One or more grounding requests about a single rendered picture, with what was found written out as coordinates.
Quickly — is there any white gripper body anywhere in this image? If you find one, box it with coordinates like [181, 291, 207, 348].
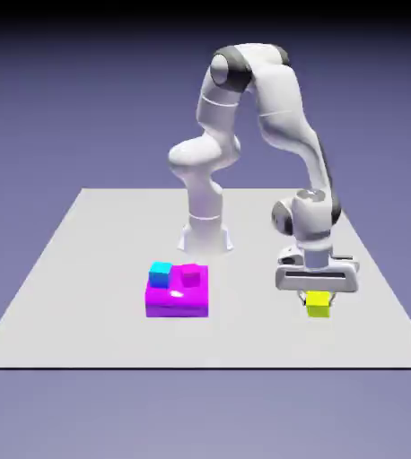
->
[274, 259, 361, 294]

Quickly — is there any small yellow cube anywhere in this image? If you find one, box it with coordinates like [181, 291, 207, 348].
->
[305, 290, 332, 319]

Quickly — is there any small magenta cube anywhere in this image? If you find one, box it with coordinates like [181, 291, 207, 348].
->
[179, 264, 202, 289]

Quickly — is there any small cyan cube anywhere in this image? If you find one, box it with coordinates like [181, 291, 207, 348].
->
[148, 261, 173, 290]

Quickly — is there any large magenta box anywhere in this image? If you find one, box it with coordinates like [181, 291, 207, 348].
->
[144, 264, 210, 319]

